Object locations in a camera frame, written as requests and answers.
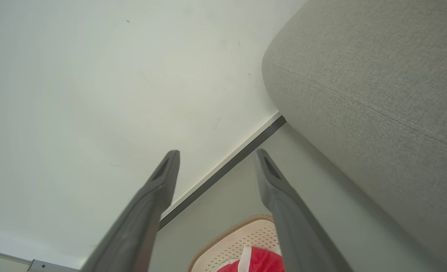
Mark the red patterned cloth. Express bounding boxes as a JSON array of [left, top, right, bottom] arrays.
[[217, 246, 285, 272]]

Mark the beige perforated laundry basket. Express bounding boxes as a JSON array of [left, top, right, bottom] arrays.
[[188, 215, 284, 272]]

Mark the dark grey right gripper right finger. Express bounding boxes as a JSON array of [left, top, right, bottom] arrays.
[[255, 148, 354, 272]]

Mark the grey metal rail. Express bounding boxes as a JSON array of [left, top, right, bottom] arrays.
[[0, 248, 79, 272]]

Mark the grey fabric sofa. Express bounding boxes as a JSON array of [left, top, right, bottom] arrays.
[[261, 0, 447, 271]]

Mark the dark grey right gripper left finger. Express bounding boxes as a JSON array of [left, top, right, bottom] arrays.
[[80, 150, 181, 272]]

